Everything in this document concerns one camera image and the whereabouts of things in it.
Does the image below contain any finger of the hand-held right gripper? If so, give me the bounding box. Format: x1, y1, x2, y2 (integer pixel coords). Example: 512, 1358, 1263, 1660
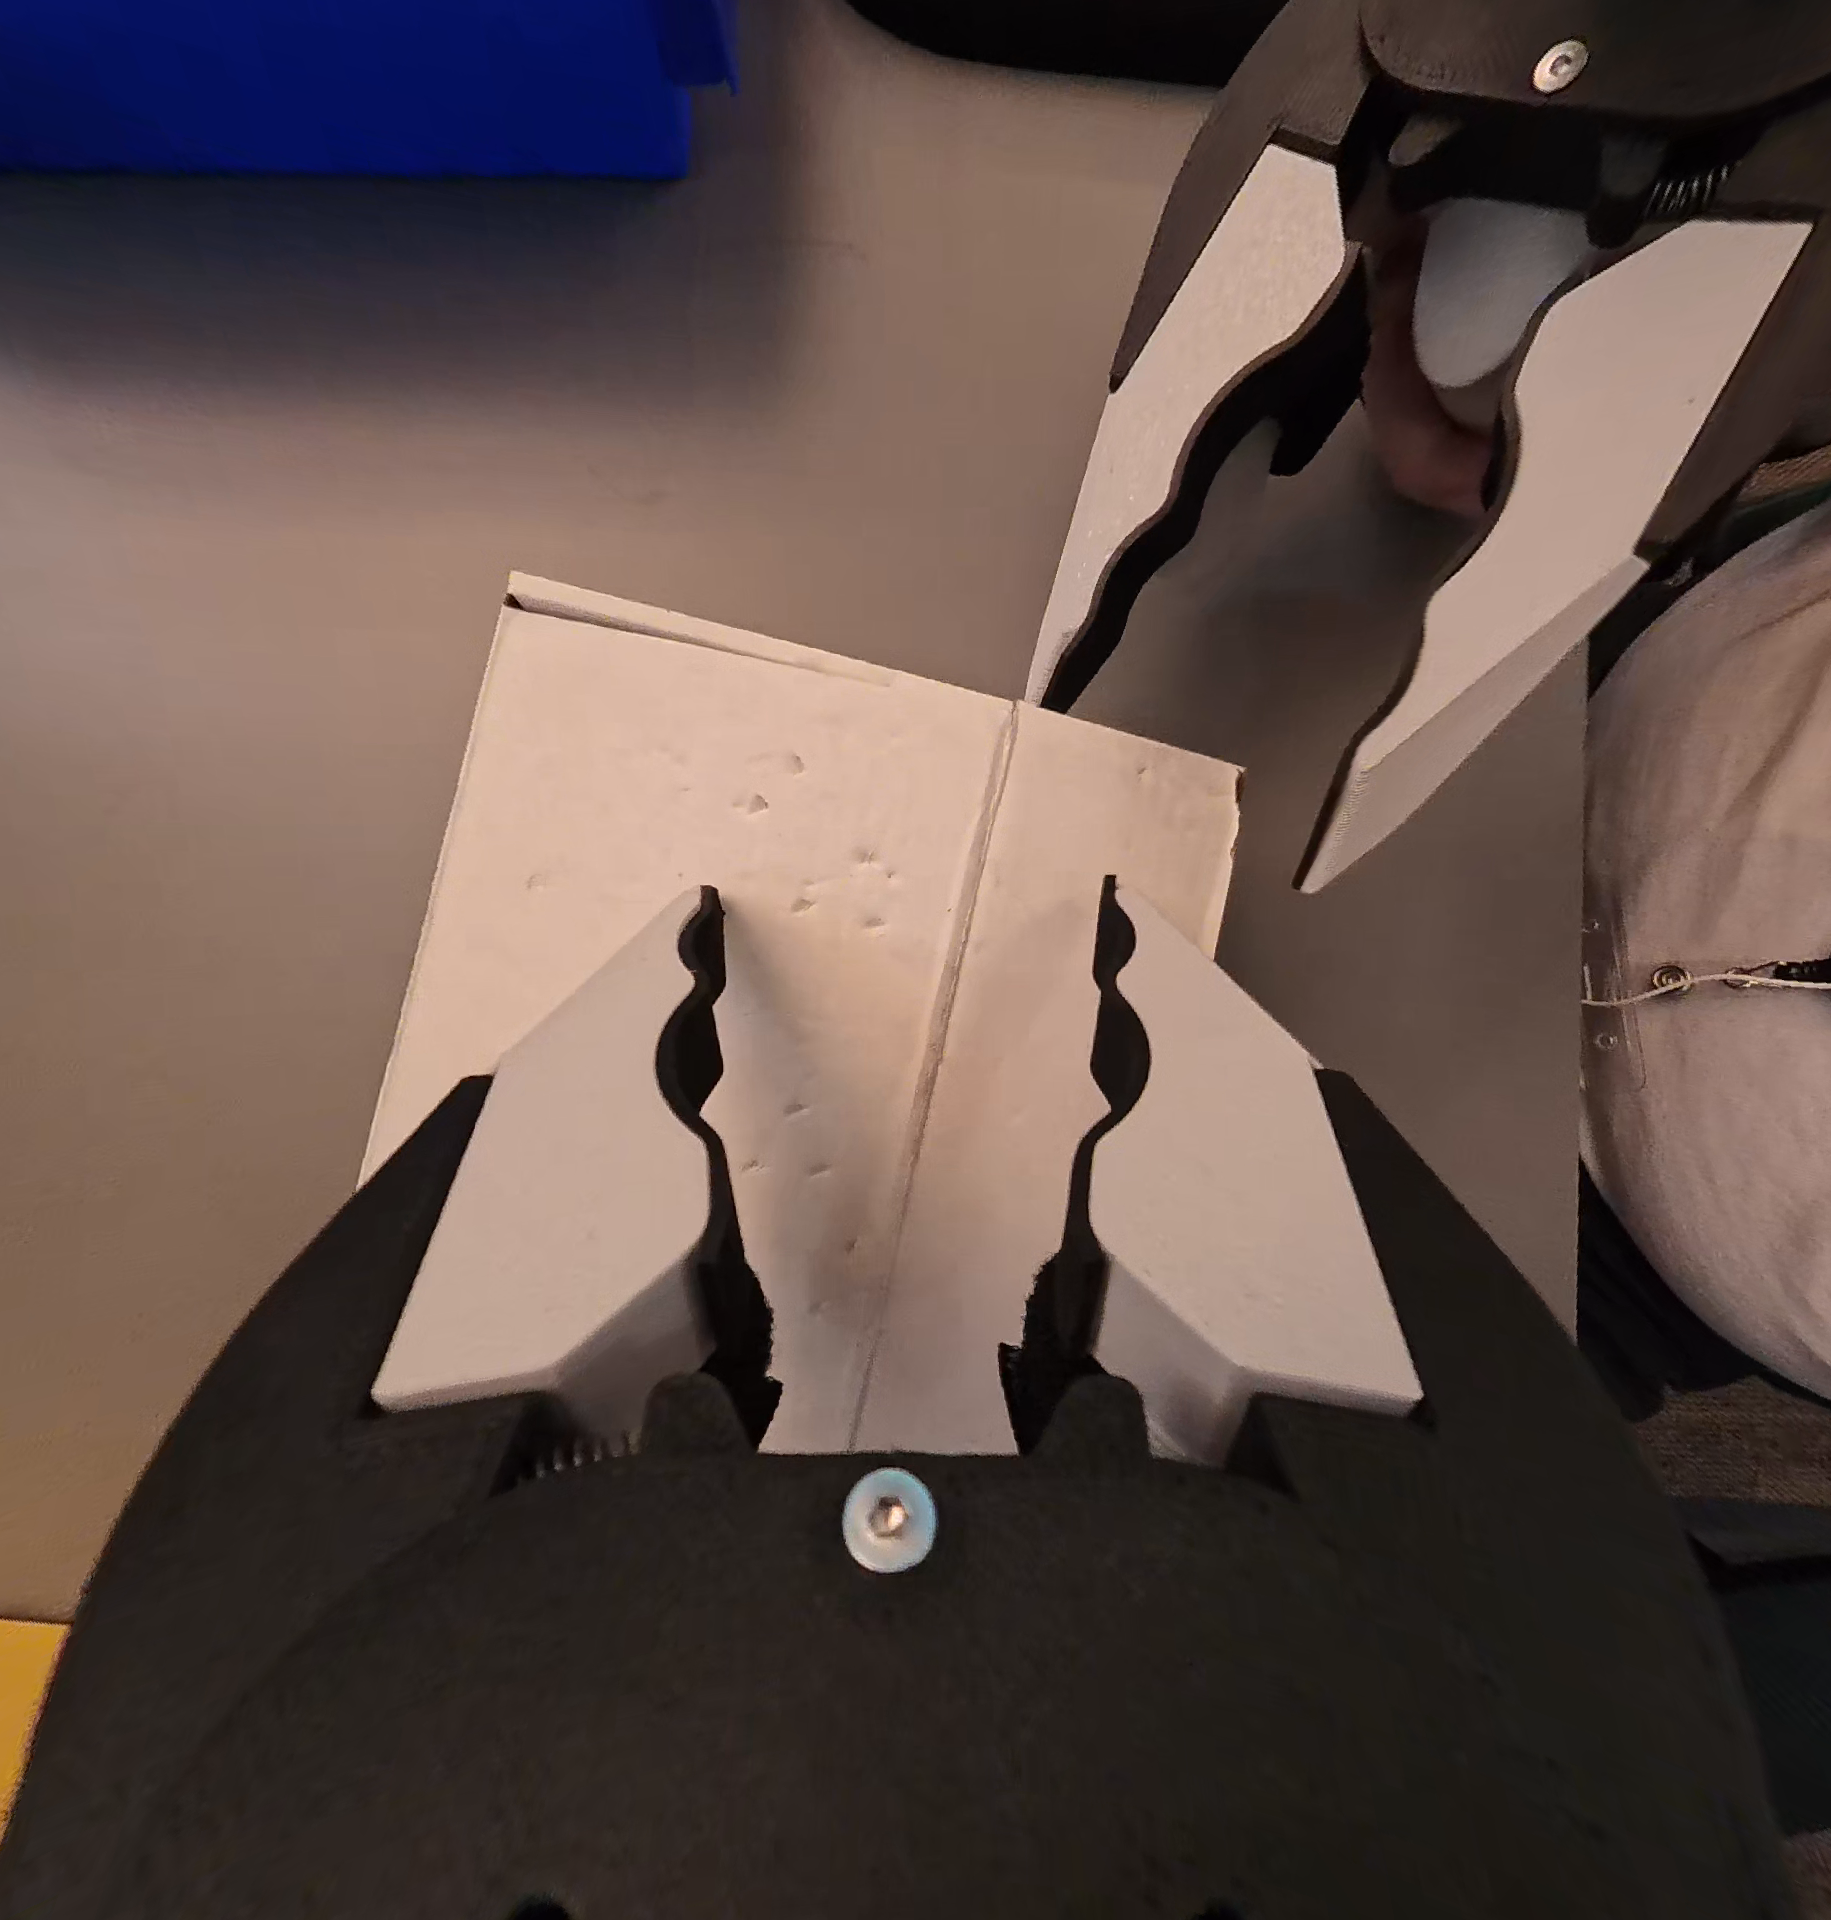
1024, 139, 1374, 719
1292, 217, 1820, 897

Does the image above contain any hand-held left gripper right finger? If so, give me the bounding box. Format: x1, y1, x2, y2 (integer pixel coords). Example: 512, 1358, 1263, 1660
999, 877, 1428, 1458

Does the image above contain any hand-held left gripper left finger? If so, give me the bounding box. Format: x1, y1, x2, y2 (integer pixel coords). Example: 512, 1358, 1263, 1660
370, 885, 782, 1442

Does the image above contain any white cardboard box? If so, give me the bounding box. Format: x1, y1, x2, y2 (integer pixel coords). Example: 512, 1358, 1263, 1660
357, 570, 1247, 1458

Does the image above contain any blue plastic bin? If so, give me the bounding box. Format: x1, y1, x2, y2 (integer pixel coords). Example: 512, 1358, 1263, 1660
0, 0, 740, 182

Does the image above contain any person's right hand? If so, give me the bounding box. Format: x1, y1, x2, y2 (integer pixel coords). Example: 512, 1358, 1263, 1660
1362, 210, 1511, 512

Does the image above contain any yellow plastic bin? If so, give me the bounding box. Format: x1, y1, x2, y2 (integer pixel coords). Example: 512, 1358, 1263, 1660
0, 1615, 71, 1871

